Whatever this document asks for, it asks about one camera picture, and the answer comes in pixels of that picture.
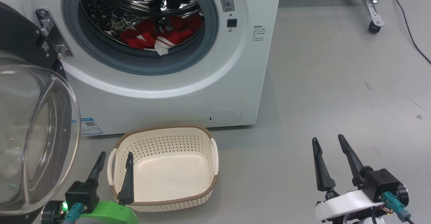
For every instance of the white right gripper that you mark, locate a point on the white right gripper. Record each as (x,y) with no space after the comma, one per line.
(346,203)

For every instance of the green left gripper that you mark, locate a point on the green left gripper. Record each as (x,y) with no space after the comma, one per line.
(107,214)

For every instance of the grey round glass washer door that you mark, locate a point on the grey round glass washer door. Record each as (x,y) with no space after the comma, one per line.
(20,133)

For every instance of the red and white garment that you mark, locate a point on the red and white garment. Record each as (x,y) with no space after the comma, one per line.
(141,35)

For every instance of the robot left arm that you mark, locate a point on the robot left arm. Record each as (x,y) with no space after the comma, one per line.
(50,214)

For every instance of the cream perforated laundry basket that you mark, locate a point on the cream perforated laundry basket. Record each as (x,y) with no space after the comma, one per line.
(168,173)

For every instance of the white front-load washing machine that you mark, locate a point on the white front-load washing machine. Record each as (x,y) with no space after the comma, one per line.
(168,82)

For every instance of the blue energy label sticker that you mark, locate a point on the blue energy label sticker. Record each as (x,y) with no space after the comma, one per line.
(90,126)

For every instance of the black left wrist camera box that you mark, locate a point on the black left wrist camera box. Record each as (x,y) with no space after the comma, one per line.
(82,193)

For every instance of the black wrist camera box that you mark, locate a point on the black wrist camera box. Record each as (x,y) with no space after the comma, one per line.
(382,182)
(82,193)

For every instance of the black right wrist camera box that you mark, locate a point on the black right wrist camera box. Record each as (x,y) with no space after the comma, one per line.
(382,182)

